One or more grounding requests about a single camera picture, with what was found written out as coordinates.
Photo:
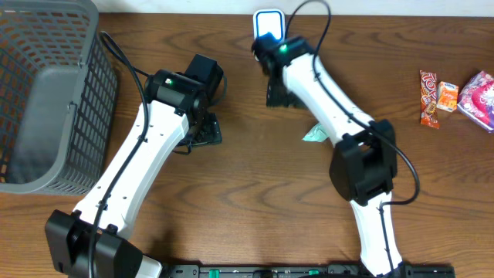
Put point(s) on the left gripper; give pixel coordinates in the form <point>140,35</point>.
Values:
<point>208,131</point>

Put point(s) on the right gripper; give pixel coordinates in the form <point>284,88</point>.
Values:
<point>275,96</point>

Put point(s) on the mint green wipes packet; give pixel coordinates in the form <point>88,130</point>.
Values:
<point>316,134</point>

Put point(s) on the orange snack bar wrapper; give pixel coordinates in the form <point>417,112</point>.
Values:
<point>429,116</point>

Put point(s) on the small orange carton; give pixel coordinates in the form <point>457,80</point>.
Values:
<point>447,96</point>

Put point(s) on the purple pink floral pack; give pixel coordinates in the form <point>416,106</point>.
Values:
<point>476,100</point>

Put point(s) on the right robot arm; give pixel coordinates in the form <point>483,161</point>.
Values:
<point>363,166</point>

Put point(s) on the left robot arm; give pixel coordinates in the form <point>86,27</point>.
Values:
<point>93,240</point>

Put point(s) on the white barcode scanner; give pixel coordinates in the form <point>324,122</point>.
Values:
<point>269,31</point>

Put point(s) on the grey plastic mesh basket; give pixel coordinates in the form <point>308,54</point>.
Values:
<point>58,96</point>

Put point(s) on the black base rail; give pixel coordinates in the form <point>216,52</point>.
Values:
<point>332,270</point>

